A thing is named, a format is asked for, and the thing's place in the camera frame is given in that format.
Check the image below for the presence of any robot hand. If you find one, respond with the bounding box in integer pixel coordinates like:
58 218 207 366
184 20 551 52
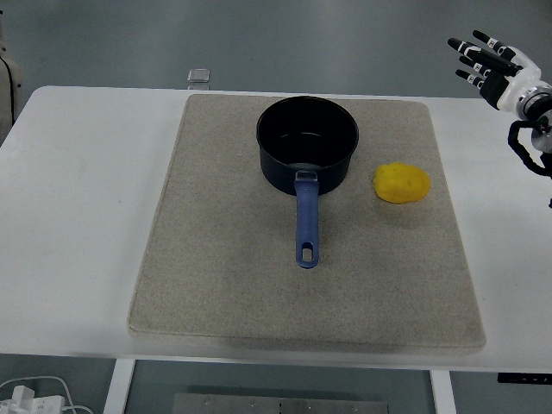
447 28 543 111

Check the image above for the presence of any black table control panel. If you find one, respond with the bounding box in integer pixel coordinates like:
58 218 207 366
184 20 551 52
497 372 552 384

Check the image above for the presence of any white table leg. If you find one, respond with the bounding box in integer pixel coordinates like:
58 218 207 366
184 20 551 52
103 358 137 414
428 369 457 414

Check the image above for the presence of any beige rectangular mat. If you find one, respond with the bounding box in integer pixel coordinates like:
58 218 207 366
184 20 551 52
127 93 487 357

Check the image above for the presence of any grey metal plate with screws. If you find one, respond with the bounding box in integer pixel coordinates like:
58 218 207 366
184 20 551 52
172 392 392 414

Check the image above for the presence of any white power strip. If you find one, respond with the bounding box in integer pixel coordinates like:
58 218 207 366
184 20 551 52
0 385 66 414

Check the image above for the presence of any blue pot with handle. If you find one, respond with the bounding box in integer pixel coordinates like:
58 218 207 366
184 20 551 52
255 95 361 270

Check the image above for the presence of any beige stand with black cable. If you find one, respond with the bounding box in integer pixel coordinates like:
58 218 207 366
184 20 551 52
0 0 24 146

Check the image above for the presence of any white cable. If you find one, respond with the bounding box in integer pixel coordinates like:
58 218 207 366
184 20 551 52
0 375 94 414

